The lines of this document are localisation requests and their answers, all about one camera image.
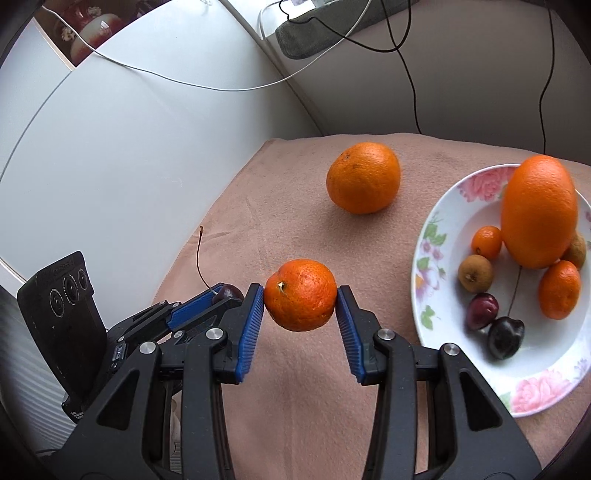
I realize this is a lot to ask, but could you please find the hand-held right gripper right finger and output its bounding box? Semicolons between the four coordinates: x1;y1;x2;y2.
336;285;541;480

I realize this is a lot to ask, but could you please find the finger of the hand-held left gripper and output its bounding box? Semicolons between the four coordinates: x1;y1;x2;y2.
107;290;218;352

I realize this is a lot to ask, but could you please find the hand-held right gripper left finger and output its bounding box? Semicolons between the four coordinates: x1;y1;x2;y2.
55;283;265;480

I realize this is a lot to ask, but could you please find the dark cherry with curved stem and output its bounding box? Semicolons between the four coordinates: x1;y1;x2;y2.
197;225;245;306

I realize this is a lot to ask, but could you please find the dark rough-skinned mandarin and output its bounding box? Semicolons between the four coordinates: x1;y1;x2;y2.
263;259;338;332

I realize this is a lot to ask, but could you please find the white floral plate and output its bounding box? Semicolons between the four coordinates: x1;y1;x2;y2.
411;164;591;418

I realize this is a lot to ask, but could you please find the stemless red cherry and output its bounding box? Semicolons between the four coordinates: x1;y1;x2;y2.
465;292;500;331

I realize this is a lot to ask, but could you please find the brown longan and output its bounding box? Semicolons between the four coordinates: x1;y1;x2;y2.
561;233;587;271
458;255;495;293

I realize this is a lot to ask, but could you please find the small smooth mandarin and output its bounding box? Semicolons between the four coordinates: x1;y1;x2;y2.
538;260;581;320

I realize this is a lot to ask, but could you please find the oval orange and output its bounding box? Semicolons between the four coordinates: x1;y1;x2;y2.
501;155;579;270

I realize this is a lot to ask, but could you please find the white ribbed panel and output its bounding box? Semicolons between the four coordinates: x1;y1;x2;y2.
0;288;75;455

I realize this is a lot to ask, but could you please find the peach towel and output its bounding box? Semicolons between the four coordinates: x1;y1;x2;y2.
152;131;591;480

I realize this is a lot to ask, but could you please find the dark cherry with straight stem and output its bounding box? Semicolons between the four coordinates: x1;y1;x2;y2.
488;267;526;361

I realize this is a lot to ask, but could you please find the large round orange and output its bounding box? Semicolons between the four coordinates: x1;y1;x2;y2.
326;142;402;215

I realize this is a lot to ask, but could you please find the small kumquat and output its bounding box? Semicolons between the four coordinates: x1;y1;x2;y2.
471;225;503;260

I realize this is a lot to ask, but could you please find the grey-green cloth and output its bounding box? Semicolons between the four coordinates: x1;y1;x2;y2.
274;0;416;60

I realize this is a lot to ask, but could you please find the white cable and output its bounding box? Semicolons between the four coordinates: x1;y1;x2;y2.
41;0;372;92

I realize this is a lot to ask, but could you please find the black cable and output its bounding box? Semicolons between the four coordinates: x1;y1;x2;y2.
279;0;423;134
538;0;555;155

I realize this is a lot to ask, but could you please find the wall picture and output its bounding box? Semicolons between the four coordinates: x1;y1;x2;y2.
34;0;153;69

